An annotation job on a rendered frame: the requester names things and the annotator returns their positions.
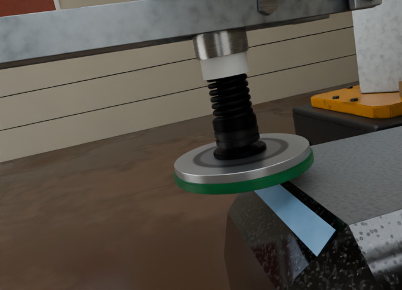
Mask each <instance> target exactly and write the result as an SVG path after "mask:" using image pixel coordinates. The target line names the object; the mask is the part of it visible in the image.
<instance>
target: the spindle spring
mask: <svg viewBox="0 0 402 290"><path fill-rule="evenodd" d="M235 76H238V77H237V78H233V79H230V80H226V81H222V82H218V83H212V84H208V89H214V88H220V87H225V86H229V85H232V84H236V83H239V84H237V85H235V86H231V87H227V88H222V89H218V90H217V89H215V90H211V91H210V92H209V95H210V96H214V97H212V98H211V99H210V100H211V102H212V103H214V104H213V105H212V106H211V107H212V109H216V110H214V111H213V115H214V116H223V115H229V114H234V113H237V112H241V111H244V112H241V113H239V114H235V115H231V116H227V117H217V118H216V119H215V121H227V120H235V119H238V118H243V117H246V116H248V115H250V114H252V112H253V109H252V108H251V105H252V102H251V101H250V98H251V95H250V94H248V93H249V88H248V87H247V86H248V81H247V80H246V79H247V77H248V76H247V74H245V73H243V74H239V75H234V76H230V77H224V78H218V79H214V80H207V82H209V83H211V82H214V81H219V80H224V79H227V78H231V77H235ZM238 90H240V91H239V92H236V93H233V94H228V95H225V96H220V97H218V95H221V94H226V93H231V92H234V91H238ZM238 97H242V98H240V99H237V100H233V101H230V102H225V103H220V102H223V101H227V100H231V99H235V98H238ZM216 102H217V103H216ZM240 104H243V105H241V106H238V107H235V108H231V109H226V110H221V109H224V108H229V107H232V106H236V105H240Z"/></svg>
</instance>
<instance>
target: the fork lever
mask: <svg viewBox="0 0 402 290"><path fill-rule="evenodd" d="M371 1H372V0H371ZM374 7H375V6H374ZM374 7H368V8H374ZM368 8H362V9H358V10H363V9H368ZM348 11H356V10H350V8H349V0H139V1H130V2H120V3H114V4H105V5H95V6H89V7H80V8H70V9H64V10H54V11H45V12H39V13H29V14H20V15H14V16H5V17H0V70H1V69H8V68H16V67H21V66H27V65H35V64H40V63H47V62H54V61H59V60H66V59H73V58H78V57H86V56H92V55H97V54H105V53H112V52H116V51H124V50H131V49H136V48H143V47H150V46H155V45H162V44H170V43H174V42H181V41H189V40H193V39H192V38H191V36H192V35H199V34H204V33H211V32H219V31H223V30H230V29H239V28H246V31H251V30H258V29H265V28H273V27H277V26H285V25H292V24H296V23H304V22H311V21H315V20H323V19H328V18H330V14H336V13H344V12H348Z"/></svg>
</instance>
